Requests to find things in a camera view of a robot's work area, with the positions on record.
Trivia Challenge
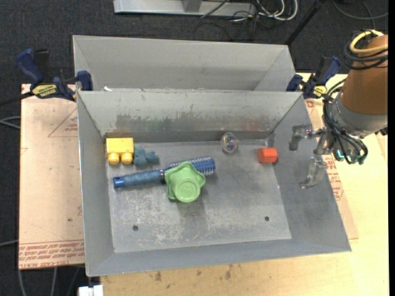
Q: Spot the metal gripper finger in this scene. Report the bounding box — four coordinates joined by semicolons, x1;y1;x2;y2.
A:
288;123;314;152
298;155;328;190

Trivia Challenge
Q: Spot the red-orange block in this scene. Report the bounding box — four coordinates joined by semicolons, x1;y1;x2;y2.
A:
257;147;279;165

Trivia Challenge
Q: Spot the clear glass ball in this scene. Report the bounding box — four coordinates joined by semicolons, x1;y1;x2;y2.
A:
220;131;239;154

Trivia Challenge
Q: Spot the grey metal bin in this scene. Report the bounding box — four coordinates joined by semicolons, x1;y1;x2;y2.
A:
72;35;352;278

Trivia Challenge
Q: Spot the green star-shaped cup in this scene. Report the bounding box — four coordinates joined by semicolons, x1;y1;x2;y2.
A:
164;161;207;204

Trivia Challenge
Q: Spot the dark teal toy piece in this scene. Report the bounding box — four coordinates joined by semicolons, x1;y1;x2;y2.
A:
133;146;160;168

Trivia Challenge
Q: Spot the blue hairbrush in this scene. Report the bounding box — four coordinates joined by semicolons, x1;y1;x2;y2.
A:
112;155;217;190

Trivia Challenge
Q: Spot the yellow toy brick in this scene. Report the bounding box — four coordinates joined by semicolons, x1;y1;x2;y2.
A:
105;137;136;166

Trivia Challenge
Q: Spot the brown cardboard board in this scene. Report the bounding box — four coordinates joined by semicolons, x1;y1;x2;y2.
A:
17;72;360;271

